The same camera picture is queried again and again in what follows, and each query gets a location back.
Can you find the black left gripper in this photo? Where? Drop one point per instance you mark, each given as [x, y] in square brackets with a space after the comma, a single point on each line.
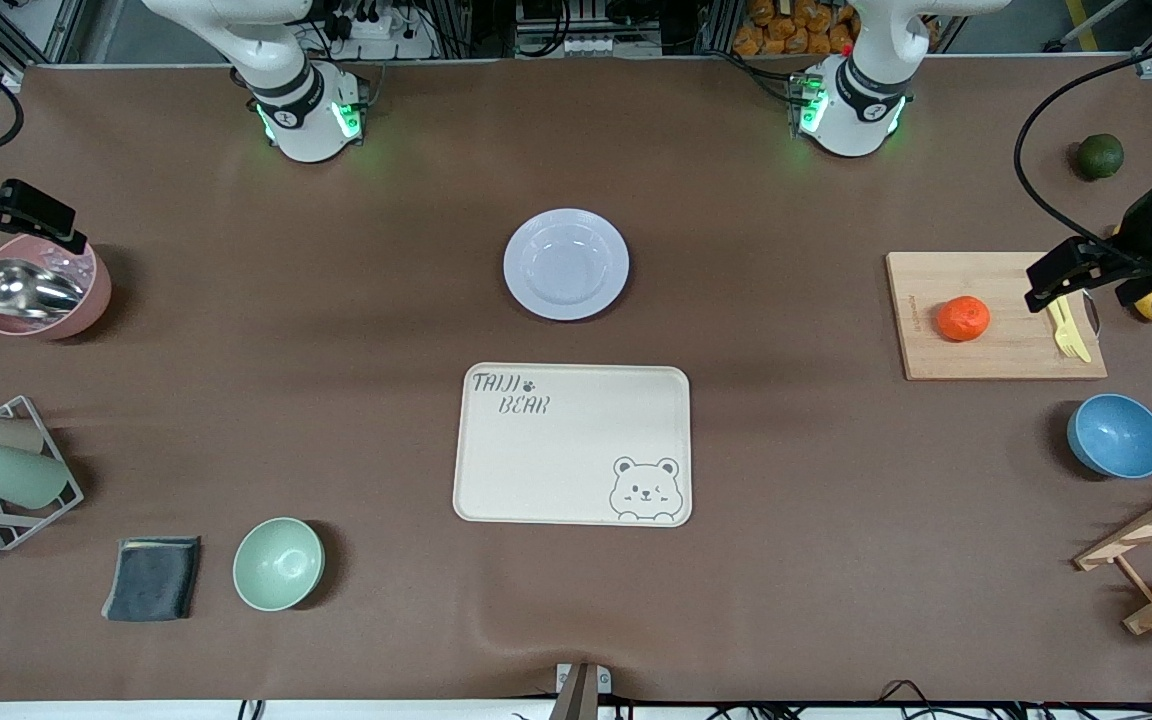
[1140, 229]

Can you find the orange mandarin fruit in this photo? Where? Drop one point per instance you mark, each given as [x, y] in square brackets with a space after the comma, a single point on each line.
[963, 319]

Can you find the pale lavender round plate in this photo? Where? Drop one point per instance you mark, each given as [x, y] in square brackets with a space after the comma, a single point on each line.
[566, 265]

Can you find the yellow plastic fork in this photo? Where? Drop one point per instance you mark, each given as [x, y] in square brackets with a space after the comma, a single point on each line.
[1066, 335]

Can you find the shiny metal scoop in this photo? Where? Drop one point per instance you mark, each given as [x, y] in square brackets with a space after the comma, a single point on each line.
[21, 288]

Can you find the yellow plastic knife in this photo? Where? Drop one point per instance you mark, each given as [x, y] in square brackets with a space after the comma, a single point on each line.
[1081, 345]

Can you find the pink bowl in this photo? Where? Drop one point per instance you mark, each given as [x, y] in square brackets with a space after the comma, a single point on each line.
[86, 300]

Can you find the wooden cutting board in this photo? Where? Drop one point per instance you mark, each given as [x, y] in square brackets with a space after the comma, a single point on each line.
[986, 285]

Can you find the green lime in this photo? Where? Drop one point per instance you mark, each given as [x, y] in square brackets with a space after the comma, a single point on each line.
[1101, 157]

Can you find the blue bowl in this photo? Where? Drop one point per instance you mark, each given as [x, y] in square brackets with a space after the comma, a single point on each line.
[1118, 436]

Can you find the mint green cup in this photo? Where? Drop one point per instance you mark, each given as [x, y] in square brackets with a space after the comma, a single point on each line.
[16, 476]

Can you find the wooden stand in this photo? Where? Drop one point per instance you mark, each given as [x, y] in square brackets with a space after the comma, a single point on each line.
[1146, 530]

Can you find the dark grey folded cloth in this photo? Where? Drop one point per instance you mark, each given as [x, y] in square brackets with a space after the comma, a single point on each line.
[151, 578]

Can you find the orange bread rolls pile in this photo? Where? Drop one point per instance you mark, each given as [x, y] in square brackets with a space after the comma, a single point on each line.
[786, 25]

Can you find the white power strip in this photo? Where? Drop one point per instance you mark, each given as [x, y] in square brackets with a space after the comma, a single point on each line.
[376, 28]

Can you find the mint green bowl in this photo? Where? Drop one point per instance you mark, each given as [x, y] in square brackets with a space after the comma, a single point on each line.
[278, 564]

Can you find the cream bear print tray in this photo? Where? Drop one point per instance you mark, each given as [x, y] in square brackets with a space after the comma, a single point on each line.
[556, 460]

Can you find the metal table edge bracket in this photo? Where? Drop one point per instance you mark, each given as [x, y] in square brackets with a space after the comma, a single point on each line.
[579, 690]

